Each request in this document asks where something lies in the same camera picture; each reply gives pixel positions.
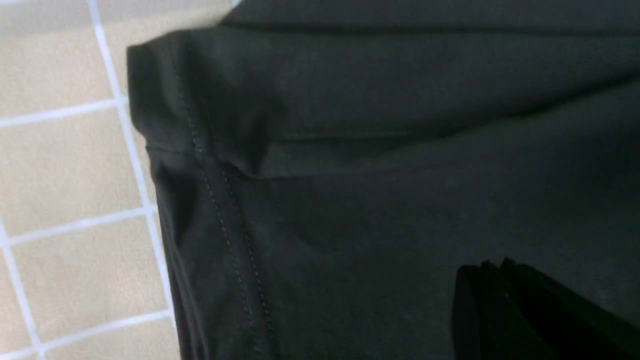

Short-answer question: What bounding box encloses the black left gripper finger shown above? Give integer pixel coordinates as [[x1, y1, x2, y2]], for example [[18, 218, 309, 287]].
[[451, 259, 640, 360]]

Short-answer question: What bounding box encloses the dark gray long-sleeve top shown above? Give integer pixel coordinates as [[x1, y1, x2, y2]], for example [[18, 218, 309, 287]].
[[126, 0, 640, 360]]

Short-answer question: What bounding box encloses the beige checkered tablecloth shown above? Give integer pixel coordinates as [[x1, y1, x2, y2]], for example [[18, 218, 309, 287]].
[[0, 0, 236, 360]]

